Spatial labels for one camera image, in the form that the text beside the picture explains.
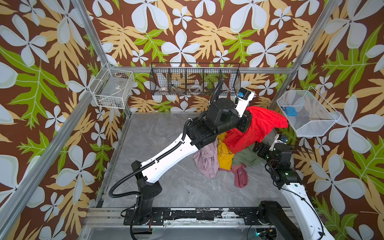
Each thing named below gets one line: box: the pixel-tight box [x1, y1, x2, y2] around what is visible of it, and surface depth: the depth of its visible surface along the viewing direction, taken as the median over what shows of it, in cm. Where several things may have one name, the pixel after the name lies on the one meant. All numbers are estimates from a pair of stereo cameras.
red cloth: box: [223, 106, 289, 153], surface depth 55 cm
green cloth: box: [231, 142, 263, 167], surface depth 90 cm
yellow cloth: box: [217, 132, 235, 171], surface depth 90 cm
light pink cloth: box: [193, 138, 219, 179], surface depth 90 cm
